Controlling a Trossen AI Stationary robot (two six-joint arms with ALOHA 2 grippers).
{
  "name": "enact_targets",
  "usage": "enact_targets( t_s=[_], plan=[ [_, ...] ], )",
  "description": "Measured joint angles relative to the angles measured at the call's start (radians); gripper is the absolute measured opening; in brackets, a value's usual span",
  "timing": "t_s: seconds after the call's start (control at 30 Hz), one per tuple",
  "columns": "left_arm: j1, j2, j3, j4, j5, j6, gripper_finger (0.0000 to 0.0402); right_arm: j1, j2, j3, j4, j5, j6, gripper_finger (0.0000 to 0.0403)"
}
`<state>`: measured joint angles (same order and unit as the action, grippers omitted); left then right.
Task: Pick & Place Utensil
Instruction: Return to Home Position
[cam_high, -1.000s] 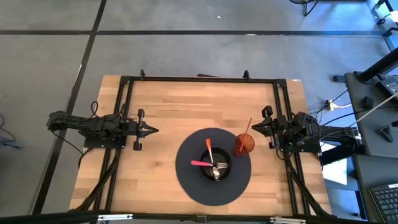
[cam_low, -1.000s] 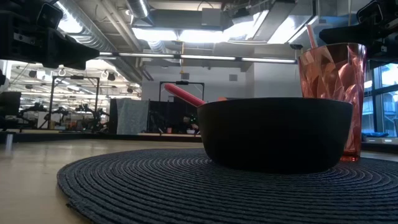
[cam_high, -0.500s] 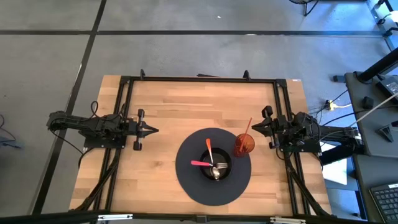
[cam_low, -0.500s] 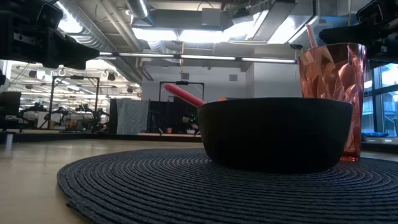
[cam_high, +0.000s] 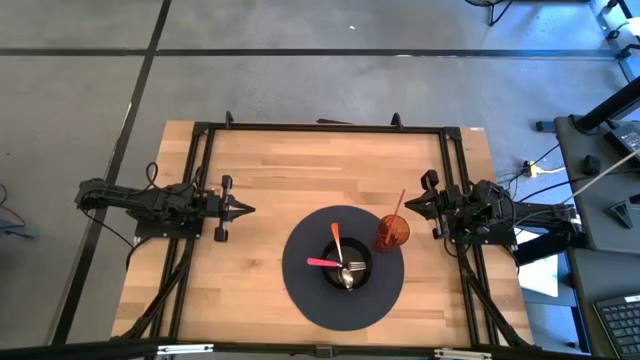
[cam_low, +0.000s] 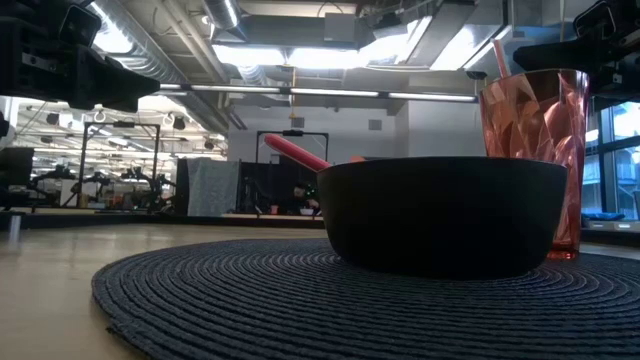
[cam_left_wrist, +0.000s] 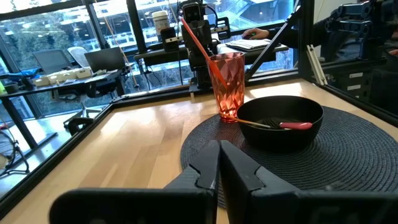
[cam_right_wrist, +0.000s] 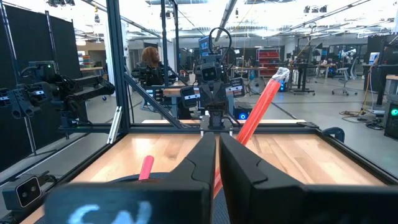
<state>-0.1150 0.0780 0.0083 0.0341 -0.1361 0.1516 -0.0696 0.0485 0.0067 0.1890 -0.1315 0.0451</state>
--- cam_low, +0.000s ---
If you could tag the black partition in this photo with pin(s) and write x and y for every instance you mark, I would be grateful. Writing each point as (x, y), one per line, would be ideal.
(265, 190)

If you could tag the grey fabric partition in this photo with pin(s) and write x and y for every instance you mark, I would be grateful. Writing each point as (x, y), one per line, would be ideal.
(210, 185)

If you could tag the black bowl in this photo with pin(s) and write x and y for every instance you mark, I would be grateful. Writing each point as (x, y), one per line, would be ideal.
(440, 215)

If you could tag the orange faceted plastic tumbler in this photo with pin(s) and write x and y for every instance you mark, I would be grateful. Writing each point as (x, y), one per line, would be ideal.
(535, 120)

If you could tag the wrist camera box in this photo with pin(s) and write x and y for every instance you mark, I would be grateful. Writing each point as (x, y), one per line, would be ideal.
(80, 25)
(595, 20)

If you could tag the long ceiling light fixture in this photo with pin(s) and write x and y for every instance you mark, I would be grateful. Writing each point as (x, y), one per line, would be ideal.
(330, 92)

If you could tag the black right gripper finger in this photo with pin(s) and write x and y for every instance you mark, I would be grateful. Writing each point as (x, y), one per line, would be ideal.
(560, 57)

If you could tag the black window frame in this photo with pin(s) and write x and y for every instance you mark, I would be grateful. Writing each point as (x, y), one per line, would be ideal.
(607, 175)

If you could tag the red drinking straw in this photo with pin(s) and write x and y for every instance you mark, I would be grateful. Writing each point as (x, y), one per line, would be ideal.
(501, 57)

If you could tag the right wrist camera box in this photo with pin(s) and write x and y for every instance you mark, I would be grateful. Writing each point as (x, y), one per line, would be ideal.
(595, 20)

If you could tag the dark round woven placemat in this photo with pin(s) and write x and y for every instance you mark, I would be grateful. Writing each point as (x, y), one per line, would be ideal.
(300, 310)

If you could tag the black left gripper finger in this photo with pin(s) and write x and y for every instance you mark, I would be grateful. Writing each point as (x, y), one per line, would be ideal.
(115, 82)

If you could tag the blue cloth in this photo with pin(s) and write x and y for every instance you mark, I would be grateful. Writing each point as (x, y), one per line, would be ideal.
(605, 216)

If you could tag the silver round air duct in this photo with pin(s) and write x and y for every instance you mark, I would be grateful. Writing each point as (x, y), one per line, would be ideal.
(140, 45)

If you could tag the person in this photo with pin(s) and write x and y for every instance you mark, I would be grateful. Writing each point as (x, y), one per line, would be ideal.
(306, 195)

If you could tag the small black gantry frame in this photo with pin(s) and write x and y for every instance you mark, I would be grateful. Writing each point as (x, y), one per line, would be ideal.
(310, 133)

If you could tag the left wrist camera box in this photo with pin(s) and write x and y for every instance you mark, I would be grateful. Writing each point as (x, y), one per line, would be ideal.
(80, 25)

